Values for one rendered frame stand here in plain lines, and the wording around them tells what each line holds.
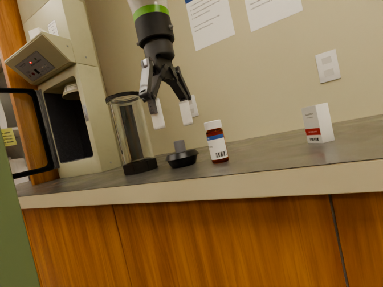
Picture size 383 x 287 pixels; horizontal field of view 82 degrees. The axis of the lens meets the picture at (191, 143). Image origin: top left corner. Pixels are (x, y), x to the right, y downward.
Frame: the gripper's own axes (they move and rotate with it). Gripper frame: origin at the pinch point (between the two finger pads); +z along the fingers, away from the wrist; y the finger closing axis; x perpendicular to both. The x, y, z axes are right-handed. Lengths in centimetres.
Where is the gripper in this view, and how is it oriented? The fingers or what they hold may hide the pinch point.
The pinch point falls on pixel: (174, 122)
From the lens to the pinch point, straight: 57.7
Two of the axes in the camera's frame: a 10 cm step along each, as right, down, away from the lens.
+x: 8.5, -1.6, -5.0
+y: -4.8, 1.4, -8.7
